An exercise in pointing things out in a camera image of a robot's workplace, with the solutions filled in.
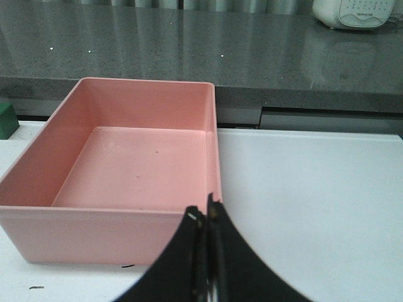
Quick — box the pink plastic bin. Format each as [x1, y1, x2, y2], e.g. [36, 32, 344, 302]
[1, 77, 222, 265]

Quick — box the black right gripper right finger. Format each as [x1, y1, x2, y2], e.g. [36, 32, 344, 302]
[207, 193, 310, 301]

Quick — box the white appliance on counter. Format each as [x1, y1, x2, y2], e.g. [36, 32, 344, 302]
[312, 0, 398, 30]

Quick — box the grey stone counter shelf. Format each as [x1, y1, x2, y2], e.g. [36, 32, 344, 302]
[1, 1, 402, 135]

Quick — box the green cube block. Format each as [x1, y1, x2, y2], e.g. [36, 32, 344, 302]
[0, 103, 20, 140]

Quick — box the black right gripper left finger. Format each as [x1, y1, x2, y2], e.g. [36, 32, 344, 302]
[118, 206, 207, 301]

